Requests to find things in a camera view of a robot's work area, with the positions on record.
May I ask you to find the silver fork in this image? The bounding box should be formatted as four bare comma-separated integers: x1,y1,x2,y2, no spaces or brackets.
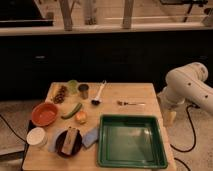
117,101,146,106

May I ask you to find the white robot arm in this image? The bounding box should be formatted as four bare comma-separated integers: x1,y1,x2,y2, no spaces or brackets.
157,62,213,127

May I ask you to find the green plastic tray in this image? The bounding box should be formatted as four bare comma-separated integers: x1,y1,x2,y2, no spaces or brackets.
97,114,168,169

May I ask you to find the blue cloth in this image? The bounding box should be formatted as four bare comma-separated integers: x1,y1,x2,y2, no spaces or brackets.
82,127,99,148

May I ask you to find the yellow onion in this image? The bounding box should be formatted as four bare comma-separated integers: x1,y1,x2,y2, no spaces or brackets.
75,111,87,124

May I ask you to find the metal cup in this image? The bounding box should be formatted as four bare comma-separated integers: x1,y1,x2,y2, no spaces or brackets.
78,84,89,99

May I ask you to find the green cucumber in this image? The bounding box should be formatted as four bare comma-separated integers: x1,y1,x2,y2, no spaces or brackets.
61,103,83,119

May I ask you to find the green cup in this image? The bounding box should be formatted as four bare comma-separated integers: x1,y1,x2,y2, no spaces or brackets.
67,80,78,94

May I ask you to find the wooden block sponge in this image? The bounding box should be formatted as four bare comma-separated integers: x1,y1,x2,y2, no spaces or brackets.
62,128,78,155

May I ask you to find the dark brown plate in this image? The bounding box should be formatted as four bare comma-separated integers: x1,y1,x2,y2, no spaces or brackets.
55,131,82,158

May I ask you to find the orange bowl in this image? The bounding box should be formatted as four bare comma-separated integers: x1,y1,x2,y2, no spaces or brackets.
31,102,58,127

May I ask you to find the white round container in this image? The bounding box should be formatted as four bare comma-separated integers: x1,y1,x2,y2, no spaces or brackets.
26,127,47,147

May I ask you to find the black cable right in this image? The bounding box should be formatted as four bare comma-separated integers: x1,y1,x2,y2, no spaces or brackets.
170,103,201,154

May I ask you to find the black cable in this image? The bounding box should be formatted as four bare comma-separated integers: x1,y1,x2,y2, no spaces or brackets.
170,103,201,154
0,114,29,162

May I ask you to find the black cable left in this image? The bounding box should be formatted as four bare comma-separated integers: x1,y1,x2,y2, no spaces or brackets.
0,114,29,162

